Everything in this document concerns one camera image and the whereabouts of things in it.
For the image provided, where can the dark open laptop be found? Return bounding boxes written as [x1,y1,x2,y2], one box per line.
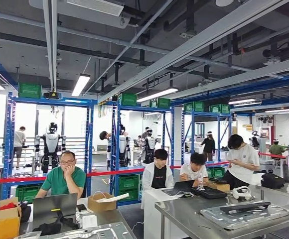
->
[162,179,195,197]

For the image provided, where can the dark grey laptop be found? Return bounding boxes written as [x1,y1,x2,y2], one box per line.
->
[33,193,78,228]

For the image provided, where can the long black textured strip part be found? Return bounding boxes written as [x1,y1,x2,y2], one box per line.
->
[219,201,272,215]

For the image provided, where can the black strap headset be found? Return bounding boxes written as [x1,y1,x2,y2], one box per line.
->
[32,211,79,236]

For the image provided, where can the long white foam strip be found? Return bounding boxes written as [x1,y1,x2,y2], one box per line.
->
[95,193,130,204]

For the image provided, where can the grey metal parts pile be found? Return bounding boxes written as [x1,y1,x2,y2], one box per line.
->
[8,171,36,179]

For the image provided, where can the grey window railing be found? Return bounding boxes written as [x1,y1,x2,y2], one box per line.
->
[0,136,88,166]

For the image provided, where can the white flat box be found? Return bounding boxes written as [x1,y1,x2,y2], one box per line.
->
[81,214,98,230]

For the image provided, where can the open brown cardboard box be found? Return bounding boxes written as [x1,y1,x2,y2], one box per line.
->
[87,192,117,213]

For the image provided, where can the grey overhead rail beam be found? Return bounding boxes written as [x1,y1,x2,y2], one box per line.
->
[166,56,289,100]
[98,0,289,104]

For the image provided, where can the white headset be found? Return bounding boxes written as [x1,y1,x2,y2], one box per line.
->
[232,186,253,201]

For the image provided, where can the yellow black rail trolley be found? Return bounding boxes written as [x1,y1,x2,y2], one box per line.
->
[43,91,60,100]

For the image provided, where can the silver black humanoid robot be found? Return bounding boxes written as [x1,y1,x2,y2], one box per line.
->
[34,122,67,174]
[107,125,132,168]
[249,130,260,148]
[138,128,159,165]

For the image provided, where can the steel top work table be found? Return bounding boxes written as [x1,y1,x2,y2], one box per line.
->
[14,209,138,239]
[154,194,289,239]

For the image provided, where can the open orange cardboard box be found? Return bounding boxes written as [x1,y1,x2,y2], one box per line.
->
[0,197,22,239]

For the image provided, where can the black bag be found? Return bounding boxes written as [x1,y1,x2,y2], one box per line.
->
[261,173,286,190]

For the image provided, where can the grey stamped metal panel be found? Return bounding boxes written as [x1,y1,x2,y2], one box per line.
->
[14,222,126,239]
[200,201,289,231]

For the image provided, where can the grey double ceiling rail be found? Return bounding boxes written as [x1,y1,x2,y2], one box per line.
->
[42,0,58,93]

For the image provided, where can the flat cardboard box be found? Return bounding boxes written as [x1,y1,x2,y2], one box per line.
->
[206,180,231,193]

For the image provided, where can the blue metal shelf rack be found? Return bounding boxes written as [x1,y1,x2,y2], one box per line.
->
[0,92,98,201]
[180,110,232,166]
[109,100,175,208]

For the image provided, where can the white table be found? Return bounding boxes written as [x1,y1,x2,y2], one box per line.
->
[144,187,194,239]

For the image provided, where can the grey side table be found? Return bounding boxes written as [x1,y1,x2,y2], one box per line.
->
[255,181,289,212]

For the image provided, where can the red cloth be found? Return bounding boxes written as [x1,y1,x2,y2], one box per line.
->
[0,202,17,211]

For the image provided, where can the red barrier belt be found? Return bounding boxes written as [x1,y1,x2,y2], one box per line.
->
[0,160,230,184]
[258,152,287,160]

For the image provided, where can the black festoon cable loops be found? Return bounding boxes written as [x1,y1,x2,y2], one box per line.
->
[98,104,110,119]

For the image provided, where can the black flat case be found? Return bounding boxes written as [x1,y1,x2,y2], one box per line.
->
[200,188,228,200]

